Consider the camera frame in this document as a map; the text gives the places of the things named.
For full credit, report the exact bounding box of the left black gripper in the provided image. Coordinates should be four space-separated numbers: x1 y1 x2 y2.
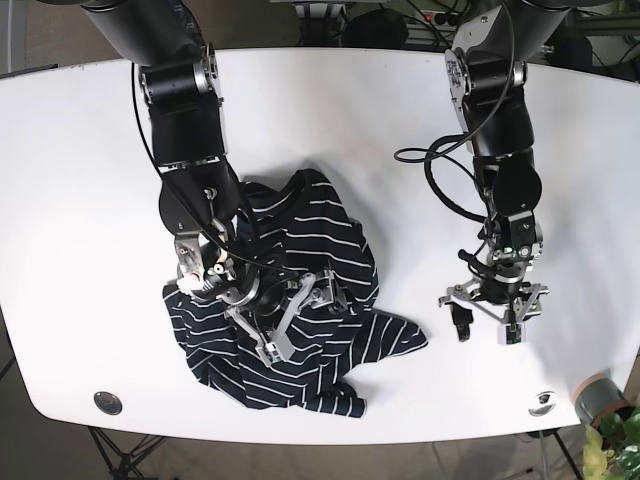
438 250 549 345

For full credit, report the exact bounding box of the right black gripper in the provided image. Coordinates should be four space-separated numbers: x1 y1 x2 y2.
223 270 348 365

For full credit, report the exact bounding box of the black white striped T-shirt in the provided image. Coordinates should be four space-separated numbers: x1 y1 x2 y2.
162 169 428 418

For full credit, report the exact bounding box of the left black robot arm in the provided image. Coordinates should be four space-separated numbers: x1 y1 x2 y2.
412 1 571 345

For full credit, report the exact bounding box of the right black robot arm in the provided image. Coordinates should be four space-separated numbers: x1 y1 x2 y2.
82 1 346 365

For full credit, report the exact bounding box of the right silver table grommet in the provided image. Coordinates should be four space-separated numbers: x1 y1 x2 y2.
527 390 557 417

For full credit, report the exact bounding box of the silver table grommet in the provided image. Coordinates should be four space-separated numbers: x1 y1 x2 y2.
527 390 557 417
93 391 123 416

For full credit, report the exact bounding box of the grey plant pot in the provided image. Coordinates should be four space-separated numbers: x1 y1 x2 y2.
572 374 634 427

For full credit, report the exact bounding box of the green potted plant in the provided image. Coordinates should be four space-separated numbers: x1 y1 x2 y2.
582 407 639 480

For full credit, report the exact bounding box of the left silver table grommet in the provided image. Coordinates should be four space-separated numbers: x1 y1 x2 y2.
93 391 123 416

